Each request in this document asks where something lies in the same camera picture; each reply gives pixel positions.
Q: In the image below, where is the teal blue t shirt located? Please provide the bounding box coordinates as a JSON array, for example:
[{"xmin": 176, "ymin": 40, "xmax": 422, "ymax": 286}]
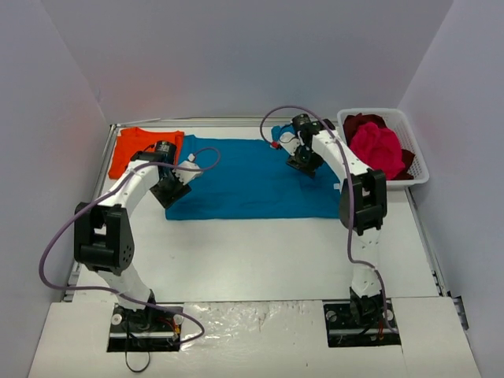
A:
[{"xmin": 165, "ymin": 135, "xmax": 339, "ymax": 221}]

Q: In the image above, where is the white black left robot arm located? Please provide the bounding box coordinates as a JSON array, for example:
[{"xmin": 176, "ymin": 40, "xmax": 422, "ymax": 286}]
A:
[{"xmin": 74, "ymin": 141, "xmax": 202, "ymax": 329}]

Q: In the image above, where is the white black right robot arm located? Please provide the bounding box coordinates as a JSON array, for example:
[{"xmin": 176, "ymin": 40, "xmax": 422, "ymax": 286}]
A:
[{"xmin": 280, "ymin": 113, "xmax": 387, "ymax": 325}]

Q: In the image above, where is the dark maroon t shirt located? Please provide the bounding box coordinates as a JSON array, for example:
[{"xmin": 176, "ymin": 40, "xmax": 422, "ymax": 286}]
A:
[{"xmin": 343, "ymin": 113, "xmax": 414, "ymax": 180}]

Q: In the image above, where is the folded orange t shirt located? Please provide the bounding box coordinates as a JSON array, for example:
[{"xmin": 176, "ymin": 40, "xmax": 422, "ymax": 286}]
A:
[{"xmin": 108, "ymin": 127, "xmax": 184, "ymax": 180}]

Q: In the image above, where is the pink magenta t shirt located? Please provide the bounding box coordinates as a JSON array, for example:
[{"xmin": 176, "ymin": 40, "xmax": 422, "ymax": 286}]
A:
[{"xmin": 350, "ymin": 122, "xmax": 406, "ymax": 180}]

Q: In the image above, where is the white plastic laundry basket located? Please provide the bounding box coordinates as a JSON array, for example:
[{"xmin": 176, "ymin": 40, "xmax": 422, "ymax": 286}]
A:
[{"xmin": 336, "ymin": 108, "xmax": 430, "ymax": 191}]

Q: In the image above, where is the white front cover board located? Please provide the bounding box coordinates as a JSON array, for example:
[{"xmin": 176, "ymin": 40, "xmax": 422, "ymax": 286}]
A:
[{"xmin": 30, "ymin": 297, "xmax": 479, "ymax": 377}]

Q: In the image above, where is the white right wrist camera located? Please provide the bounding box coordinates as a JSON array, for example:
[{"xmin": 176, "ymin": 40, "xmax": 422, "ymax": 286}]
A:
[{"xmin": 270, "ymin": 132, "xmax": 302, "ymax": 157}]

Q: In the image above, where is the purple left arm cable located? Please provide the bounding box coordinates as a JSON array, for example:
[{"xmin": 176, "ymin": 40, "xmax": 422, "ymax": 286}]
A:
[{"xmin": 39, "ymin": 147, "xmax": 222, "ymax": 350}]

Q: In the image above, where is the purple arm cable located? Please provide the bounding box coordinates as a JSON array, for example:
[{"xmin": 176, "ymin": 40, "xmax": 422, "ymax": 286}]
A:
[
  {"xmin": 39, "ymin": 147, "xmax": 222, "ymax": 350},
  {"xmin": 259, "ymin": 105, "xmax": 398, "ymax": 335}
]

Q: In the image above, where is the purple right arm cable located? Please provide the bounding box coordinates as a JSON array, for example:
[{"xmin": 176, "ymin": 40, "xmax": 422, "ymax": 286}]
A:
[{"xmin": 259, "ymin": 105, "xmax": 398, "ymax": 335}]

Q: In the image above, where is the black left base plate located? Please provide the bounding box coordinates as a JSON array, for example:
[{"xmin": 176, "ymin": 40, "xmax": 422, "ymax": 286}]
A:
[{"xmin": 107, "ymin": 304, "xmax": 183, "ymax": 353}]

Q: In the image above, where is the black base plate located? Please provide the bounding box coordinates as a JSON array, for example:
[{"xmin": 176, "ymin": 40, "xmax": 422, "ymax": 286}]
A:
[
  {"xmin": 323, "ymin": 300, "xmax": 402, "ymax": 348},
  {"xmin": 107, "ymin": 304, "xmax": 183, "ymax": 353}
]

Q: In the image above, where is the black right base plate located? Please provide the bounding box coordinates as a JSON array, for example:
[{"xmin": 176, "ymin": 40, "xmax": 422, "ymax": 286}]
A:
[{"xmin": 323, "ymin": 300, "xmax": 402, "ymax": 348}]

